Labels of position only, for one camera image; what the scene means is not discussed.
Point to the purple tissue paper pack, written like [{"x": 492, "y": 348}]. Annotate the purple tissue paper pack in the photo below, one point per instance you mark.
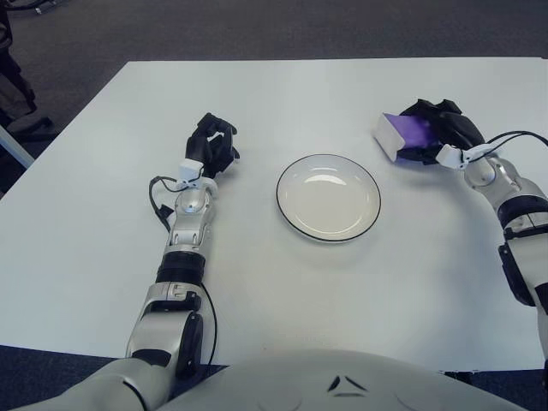
[{"x": 400, "y": 135}]

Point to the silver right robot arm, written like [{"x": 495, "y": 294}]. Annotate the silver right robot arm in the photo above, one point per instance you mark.
[{"x": 518, "y": 201}]

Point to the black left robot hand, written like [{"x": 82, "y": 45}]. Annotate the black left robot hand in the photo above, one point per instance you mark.
[{"x": 210, "y": 145}]

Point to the silver robot torso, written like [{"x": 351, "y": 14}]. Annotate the silver robot torso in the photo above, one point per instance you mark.
[{"x": 299, "y": 381}]

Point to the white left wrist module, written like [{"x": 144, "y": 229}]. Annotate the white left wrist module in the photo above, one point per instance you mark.
[{"x": 190, "y": 169}]

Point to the black chair base with casters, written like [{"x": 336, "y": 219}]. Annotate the black chair base with casters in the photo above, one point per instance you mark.
[{"x": 34, "y": 6}]

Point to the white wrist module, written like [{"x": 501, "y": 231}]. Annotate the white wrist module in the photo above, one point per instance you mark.
[
  {"x": 190, "y": 169},
  {"x": 449, "y": 156}
]

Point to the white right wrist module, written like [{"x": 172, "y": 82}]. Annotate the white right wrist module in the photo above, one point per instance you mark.
[{"x": 449, "y": 156}]

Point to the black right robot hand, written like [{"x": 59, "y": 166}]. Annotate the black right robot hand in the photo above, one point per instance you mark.
[{"x": 458, "y": 126}]

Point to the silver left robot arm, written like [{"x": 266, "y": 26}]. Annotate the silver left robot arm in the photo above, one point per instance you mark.
[{"x": 188, "y": 222}]

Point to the dark chair beside table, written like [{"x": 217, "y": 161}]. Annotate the dark chair beside table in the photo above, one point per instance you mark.
[{"x": 17, "y": 85}]

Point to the white table leg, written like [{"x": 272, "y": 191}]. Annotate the white table leg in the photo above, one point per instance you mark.
[{"x": 15, "y": 145}]

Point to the white plate with black rim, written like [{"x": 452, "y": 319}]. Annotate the white plate with black rim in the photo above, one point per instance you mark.
[{"x": 328, "y": 198}]

